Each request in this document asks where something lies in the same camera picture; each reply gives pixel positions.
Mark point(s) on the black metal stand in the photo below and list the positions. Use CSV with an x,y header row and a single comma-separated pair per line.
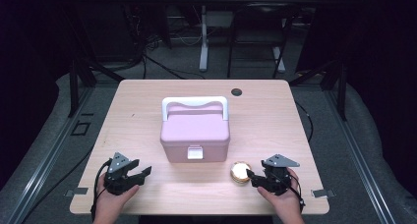
x,y
73,86
342,93

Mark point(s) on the aluminium floor rail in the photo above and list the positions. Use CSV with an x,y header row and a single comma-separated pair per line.
x,y
49,158
360,158

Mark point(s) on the person's left hand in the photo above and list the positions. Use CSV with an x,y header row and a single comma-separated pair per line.
x,y
109,204

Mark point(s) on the black chair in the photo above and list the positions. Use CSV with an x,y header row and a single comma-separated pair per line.
x,y
262,11

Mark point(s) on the dark round table grommet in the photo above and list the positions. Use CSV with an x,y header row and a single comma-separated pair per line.
x,y
236,92

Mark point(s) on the grey tape piece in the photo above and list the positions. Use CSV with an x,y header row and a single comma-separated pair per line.
x,y
323,193
77,191

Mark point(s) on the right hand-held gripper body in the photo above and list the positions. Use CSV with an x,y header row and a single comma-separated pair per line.
x,y
278,179

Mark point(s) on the person's right hand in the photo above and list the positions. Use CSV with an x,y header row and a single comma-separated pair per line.
x,y
286,202

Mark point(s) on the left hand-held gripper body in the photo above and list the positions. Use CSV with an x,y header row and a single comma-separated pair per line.
x,y
114,181

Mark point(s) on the tall white desk leg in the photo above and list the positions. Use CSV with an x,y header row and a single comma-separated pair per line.
x,y
204,47

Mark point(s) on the round gold tin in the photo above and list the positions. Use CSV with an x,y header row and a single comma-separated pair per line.
x,y
240,173

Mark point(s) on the short white desk foot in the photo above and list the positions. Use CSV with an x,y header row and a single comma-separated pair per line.
x,y
278,60

